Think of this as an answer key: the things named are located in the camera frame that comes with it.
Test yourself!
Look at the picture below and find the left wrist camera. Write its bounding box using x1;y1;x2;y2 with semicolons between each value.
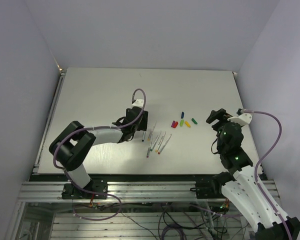
131;98;144;109

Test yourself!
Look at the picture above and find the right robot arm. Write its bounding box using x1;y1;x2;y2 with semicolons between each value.
206;108;300;240

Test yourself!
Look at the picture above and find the purple marker pen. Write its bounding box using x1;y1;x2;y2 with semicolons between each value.
146;135;153;158

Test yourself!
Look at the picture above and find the yellow marker pen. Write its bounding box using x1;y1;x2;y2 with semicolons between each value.
155;131;167;153

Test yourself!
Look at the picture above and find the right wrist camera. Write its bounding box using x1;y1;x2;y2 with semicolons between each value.
227;108;253;127

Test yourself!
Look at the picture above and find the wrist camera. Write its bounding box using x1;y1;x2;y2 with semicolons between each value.
131;98;144;109
227;108;253;127

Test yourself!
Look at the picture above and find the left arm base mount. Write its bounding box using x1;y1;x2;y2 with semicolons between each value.
61;180;108;200

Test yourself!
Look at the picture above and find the red marker pen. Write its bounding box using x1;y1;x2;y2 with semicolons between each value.
157;134;172;155

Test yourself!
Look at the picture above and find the green marker pen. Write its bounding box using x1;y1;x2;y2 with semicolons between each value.
150;131;162;152

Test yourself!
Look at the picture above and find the blue marker pen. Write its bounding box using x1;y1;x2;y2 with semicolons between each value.
141;131;146;142

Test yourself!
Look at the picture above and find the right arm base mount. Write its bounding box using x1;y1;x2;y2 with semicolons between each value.
189;172;235;200

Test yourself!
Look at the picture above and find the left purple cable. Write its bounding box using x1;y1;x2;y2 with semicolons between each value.
52;88;147;221

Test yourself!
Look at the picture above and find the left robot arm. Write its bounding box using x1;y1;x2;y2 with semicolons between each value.
49;106;149;199

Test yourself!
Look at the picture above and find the orange marker pen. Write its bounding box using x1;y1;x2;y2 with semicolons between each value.
147;121;157;141

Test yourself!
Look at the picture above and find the aluminium frame rail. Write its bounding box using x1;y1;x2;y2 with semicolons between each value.
17;181;281;203

